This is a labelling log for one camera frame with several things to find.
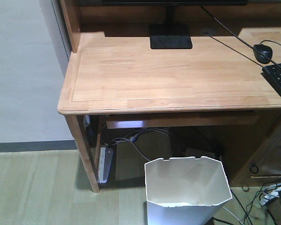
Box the white plastic trash bin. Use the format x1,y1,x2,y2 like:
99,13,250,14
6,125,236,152
144,156,232,225

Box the wooden desk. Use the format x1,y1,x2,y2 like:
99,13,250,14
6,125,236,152
58,0,281,193

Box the white power strip under desk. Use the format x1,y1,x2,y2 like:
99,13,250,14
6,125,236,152
98,147,113,183

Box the black monitor with stand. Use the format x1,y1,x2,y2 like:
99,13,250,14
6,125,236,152
102,0,248,49

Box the black computer mouse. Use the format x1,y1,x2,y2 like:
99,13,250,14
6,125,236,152
253,44,273,64

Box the black keyboard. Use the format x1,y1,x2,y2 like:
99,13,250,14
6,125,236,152
262,63,281,97

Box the grey cables under desk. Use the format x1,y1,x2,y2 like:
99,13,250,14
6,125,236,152
102,127,178,162

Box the black monitor cable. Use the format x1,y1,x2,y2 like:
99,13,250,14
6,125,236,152
200,5,281,77

